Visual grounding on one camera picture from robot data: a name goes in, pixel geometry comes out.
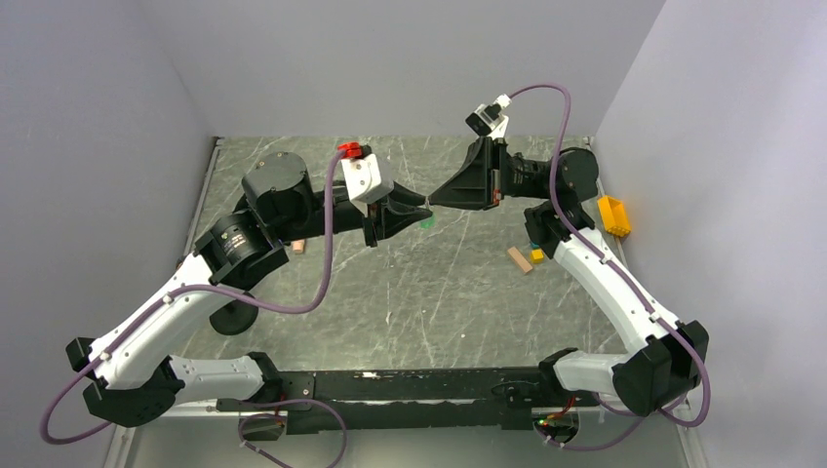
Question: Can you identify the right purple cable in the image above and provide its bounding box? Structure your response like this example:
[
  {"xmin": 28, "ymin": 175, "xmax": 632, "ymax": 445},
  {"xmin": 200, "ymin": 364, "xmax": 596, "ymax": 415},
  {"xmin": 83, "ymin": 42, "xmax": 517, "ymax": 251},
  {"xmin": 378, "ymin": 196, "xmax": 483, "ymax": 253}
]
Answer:
[{"xmin": 506, "ymin": 84, "xmax": 712, "ymax": 429}]

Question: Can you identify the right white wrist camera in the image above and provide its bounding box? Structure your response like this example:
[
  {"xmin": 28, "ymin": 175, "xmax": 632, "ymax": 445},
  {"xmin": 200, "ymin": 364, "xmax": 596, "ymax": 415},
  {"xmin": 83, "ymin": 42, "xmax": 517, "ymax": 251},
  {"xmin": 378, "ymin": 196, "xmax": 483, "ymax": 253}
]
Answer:
[{"xmin": 464, "ymin": 95, "xmax": 511, "ymax": 139}]

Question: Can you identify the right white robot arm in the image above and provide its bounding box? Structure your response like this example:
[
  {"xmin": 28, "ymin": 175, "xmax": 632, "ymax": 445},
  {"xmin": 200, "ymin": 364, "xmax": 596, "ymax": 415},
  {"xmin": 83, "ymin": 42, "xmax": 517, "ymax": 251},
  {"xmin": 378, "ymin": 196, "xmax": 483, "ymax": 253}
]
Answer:
[{"xmin": 429, "ymin": 137, "xmax": 711, "ymax": 417}]

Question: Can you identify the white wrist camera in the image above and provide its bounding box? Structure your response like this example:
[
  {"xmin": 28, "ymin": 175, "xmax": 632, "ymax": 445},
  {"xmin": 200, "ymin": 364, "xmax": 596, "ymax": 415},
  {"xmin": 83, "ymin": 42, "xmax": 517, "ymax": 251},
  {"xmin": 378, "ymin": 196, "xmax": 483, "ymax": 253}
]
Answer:
[
  {"xmin": 340, "ymin": 154, "xmax": 394, "ymax": 217},
  {"xmin": 464, "ymin": 95, "xmax": 511, "ymax": 139}
]

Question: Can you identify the green key tag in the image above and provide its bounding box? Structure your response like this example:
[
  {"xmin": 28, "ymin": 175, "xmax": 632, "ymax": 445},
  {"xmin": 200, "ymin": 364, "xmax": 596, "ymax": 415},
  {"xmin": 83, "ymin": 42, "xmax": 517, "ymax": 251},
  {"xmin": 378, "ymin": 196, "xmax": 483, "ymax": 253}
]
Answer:
[{"xmin": 419, "ymin": 216, "xmax": 436, "ymax": 229}]

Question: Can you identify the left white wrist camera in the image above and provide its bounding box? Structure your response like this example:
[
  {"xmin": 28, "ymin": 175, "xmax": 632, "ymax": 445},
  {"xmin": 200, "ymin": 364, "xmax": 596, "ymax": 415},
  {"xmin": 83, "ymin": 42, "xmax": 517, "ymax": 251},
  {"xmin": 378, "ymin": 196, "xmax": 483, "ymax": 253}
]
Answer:
[{"xmin": 340, "ymin": 154, "xmax": 394, "ymax": 217}]

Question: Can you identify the tan rectangular wooden block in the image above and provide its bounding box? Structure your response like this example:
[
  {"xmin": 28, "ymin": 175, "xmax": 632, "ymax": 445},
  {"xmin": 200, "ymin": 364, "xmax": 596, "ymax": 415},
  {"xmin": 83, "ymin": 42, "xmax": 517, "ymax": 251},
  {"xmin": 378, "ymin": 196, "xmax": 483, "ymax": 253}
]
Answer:
[{"xmin": 506, "ymin": 247, "xmax": 533, "ymax": 274}]

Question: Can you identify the yellow plastic bin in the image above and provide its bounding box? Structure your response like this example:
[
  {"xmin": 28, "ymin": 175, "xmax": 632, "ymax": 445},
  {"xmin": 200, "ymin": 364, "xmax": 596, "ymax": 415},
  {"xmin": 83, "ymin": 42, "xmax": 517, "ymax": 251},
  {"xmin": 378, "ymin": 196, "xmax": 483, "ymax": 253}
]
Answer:
[{"xmin": 597, "ymin": 195, "xmax": 632, "ymax": 238}]

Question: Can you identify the yellow small wooden block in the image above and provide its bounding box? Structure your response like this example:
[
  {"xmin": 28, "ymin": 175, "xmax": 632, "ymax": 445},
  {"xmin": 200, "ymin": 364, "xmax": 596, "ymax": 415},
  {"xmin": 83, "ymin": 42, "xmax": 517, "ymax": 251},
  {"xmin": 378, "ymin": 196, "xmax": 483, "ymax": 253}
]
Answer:
[{"xmin": 530, "ymin": 249, "xmax": 545, "ymax": 264}]

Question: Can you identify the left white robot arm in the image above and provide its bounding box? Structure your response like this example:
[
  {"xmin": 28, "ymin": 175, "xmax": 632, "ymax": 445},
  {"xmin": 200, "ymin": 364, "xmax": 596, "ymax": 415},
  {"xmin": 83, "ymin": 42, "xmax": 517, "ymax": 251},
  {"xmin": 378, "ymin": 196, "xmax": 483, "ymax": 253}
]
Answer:
[{"xmin": 67, "ymin": 144, "xmax": 430, "ymax": 427}]

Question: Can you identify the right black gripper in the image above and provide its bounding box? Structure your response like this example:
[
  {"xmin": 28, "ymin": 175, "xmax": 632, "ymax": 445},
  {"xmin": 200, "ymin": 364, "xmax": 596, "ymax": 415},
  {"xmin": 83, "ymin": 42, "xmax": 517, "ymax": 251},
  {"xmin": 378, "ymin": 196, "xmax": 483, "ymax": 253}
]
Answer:
[{"xmin": 428, "ymin": 137, "xmax": 553, "ymax": 212}]

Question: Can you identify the pink microphone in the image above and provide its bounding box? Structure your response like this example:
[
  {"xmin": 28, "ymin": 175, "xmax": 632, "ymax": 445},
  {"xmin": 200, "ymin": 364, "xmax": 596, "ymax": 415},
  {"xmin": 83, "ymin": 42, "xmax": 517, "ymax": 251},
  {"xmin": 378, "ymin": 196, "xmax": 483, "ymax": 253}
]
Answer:
[{"xmin": 291, "ymin": 240, "xmax": 306, "ymax": 254}]

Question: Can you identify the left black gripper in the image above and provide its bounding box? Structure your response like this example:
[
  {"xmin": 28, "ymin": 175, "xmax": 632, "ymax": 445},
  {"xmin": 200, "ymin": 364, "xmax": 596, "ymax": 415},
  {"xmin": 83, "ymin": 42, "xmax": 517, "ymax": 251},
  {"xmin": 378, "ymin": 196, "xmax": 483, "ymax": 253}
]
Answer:
[{"xmin": 275, "ymin": 179, "xmax": 434, "ymax": 248}]

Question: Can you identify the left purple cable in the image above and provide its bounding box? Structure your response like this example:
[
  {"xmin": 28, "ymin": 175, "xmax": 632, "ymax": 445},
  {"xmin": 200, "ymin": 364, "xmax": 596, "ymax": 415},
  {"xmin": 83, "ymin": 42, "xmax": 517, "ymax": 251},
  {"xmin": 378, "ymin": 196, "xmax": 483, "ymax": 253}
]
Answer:
[{"xmin": 39, "ymin": 151, "xmax": 347, "ymax": 446}]

